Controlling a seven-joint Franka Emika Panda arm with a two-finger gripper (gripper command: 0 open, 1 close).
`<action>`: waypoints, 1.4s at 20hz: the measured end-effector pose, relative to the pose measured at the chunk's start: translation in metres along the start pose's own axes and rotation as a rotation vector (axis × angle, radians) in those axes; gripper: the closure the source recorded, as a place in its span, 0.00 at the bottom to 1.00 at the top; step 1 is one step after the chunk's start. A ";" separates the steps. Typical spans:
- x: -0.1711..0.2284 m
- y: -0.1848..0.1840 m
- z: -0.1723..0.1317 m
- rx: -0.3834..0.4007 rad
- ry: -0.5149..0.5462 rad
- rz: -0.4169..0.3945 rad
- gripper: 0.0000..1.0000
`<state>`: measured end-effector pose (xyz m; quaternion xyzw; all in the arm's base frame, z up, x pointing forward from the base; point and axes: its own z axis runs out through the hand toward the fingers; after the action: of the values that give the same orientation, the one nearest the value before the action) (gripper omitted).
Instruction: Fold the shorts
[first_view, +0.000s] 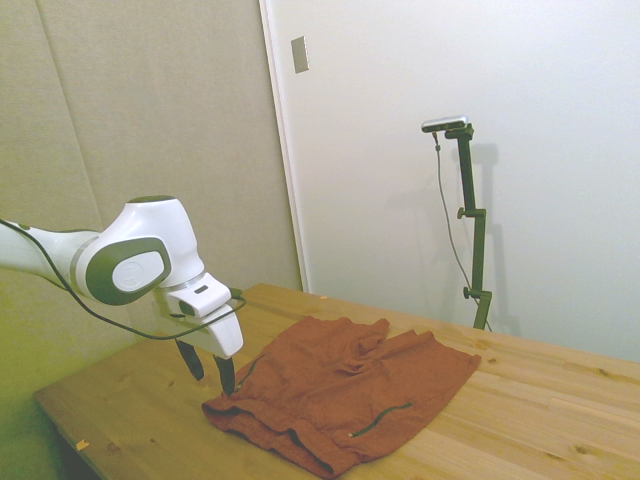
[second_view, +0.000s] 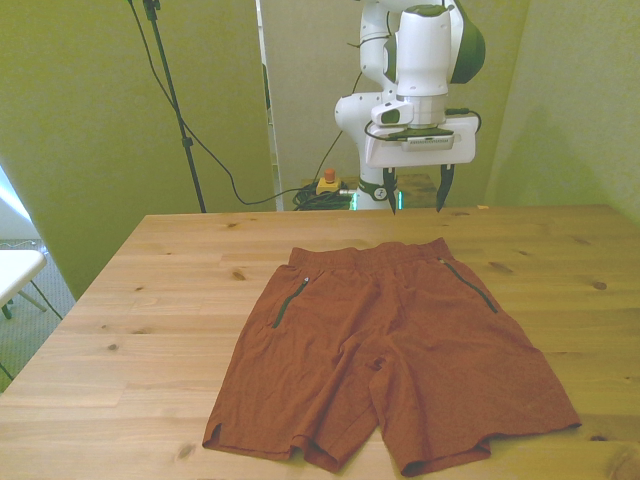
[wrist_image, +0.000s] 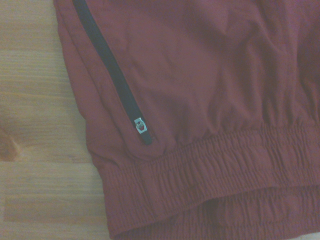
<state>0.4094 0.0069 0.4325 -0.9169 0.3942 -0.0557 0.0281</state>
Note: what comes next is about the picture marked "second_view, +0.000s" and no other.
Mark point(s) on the black tripod stand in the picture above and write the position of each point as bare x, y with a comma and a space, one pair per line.
188, 142

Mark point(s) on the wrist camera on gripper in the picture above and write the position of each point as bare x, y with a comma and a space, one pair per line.
430, 142

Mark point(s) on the yellow emergency stop button box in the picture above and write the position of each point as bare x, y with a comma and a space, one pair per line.
327, 186

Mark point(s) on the white vertical wall strip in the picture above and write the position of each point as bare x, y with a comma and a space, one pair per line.
274, 150

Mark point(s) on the white leaning board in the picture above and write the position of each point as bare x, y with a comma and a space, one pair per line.
12, 210

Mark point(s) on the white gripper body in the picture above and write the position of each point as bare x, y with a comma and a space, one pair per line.
425, 157

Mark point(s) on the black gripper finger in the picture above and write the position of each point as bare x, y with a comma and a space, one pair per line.
391, 192
444, 190

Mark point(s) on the rust red shorts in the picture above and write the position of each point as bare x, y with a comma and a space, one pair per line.
390, 350

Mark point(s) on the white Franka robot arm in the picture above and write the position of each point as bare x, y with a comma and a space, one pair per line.
422, 50

